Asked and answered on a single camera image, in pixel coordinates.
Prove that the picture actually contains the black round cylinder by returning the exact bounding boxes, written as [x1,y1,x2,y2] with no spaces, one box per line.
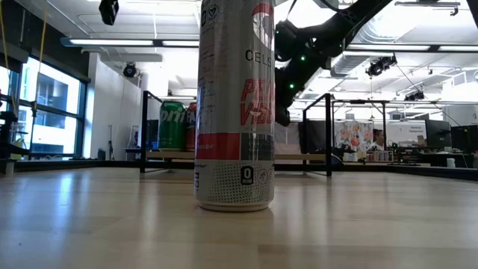
[193,0,278,213]

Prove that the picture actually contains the orange-red Fanta can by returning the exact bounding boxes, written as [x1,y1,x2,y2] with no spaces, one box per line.
[185,102,198,151]

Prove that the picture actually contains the green Sprite can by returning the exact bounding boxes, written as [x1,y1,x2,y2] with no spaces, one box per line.
[158,99,187,151]

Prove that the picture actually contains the overhead light bar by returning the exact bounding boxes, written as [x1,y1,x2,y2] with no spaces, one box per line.
[60,36,478,53]

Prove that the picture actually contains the colourful floral poster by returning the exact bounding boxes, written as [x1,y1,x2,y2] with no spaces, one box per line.
[335,120,374,162]

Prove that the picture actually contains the black metal rig stand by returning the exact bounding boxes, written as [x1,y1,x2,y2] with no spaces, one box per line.
[332,99,391,152]

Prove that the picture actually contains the person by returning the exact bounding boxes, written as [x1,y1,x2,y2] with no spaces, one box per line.
[371,129,386,152]

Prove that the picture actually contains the black computer monitor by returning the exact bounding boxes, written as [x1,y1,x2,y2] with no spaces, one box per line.
[424,119,452,149]
[450,125,478,154]

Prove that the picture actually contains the silver ventilation duct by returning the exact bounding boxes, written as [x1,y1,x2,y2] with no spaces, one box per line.
[330,0,415,87]

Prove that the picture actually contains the black wire shelf rack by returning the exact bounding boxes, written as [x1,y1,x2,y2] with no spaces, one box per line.
[138,90,334,178]

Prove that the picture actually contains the window with blue frame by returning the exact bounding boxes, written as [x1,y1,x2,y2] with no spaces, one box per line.
[0,55,90,160]

